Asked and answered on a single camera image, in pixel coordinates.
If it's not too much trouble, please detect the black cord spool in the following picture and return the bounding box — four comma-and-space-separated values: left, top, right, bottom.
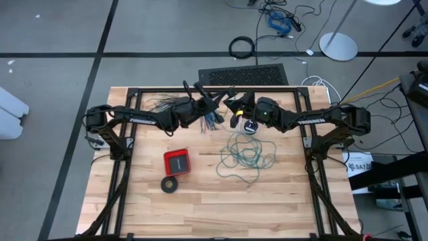
243, 119, 260, 135

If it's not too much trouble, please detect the black floor cable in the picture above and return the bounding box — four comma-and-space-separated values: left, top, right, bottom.
247, 0, 330, 66

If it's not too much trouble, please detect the multicoloured wire bundle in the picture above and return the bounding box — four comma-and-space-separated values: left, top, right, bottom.
146, 92, 221, 135

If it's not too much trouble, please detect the white paper sign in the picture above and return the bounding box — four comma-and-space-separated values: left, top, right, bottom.
342, 152, 375, 195

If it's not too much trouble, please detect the black wheeled base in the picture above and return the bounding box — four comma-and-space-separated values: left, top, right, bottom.
403, 23, 428, 48

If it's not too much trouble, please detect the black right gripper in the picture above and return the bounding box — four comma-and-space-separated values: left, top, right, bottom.
223, 92, 260, 118

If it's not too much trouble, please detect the grey round-base stand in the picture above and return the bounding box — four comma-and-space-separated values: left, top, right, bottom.
318, 0, 358, 62

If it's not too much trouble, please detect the green cord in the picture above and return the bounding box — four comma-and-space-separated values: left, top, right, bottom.
215, 113, 278, 184

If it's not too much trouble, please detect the white floor cable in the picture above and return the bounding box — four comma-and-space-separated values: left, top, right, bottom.
300, 75, 342, 104

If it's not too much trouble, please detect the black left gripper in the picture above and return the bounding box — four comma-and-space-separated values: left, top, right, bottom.
193, 81, 237, 116

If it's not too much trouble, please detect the black coiled cable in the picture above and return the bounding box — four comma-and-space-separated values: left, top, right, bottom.
228, 35, 257, 60

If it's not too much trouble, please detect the black tape roll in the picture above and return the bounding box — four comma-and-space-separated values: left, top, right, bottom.
160, 175, 179, 194

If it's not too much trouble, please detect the blue floor cable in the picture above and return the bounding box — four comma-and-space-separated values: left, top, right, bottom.
266, 11, 294, 34

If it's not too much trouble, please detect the black beam structure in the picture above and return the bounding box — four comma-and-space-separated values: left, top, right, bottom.
347, 152, 428, 241

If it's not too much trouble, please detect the black equipment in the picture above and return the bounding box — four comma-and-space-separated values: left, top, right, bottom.
399, 59, 428, 111

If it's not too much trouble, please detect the black power strip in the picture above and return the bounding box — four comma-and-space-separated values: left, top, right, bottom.
289, 16, 303, 33

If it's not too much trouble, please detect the white foam block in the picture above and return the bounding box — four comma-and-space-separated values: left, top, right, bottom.
0, 86, 30, 141

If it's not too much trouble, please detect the yellow floor strip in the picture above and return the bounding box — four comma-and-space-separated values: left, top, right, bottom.
340, 77, 401, 104

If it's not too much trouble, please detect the red and black box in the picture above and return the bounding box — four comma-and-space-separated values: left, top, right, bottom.
163, 148, 192, 177

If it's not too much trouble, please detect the black thin pole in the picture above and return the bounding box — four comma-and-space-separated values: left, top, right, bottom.
334, 1, 419, 108

